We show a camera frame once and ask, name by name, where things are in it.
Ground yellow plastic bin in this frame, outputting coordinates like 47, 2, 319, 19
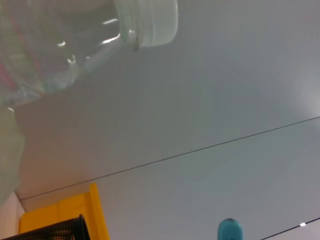
19, 182, 111, 240

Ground black mesh cup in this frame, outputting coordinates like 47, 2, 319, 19
0, 214, 92, 240

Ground blue and teal scissors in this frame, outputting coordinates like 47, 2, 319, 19
217, 217, 244, 240

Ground clear bottle with green label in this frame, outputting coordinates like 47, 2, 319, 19
0, 0, 180, 111

